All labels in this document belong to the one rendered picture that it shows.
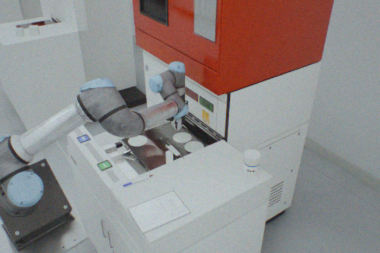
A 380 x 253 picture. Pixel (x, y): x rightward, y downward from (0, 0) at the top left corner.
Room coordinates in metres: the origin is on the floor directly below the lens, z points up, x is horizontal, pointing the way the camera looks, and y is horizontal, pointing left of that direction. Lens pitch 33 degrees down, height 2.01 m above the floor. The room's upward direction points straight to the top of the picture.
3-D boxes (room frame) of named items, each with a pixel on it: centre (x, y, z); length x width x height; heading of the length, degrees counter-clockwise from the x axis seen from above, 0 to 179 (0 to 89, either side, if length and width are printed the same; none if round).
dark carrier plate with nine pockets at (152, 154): (1.53, 0.13, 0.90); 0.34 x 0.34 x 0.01; 35
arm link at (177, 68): (1.55, 0.06, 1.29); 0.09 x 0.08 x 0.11; 137
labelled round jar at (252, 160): (1.24, -0.27, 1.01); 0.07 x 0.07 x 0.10
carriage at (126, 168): (1.37, 0.33, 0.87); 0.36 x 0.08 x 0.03; 35
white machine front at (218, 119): (1.82, 0.05, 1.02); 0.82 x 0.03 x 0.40; 35
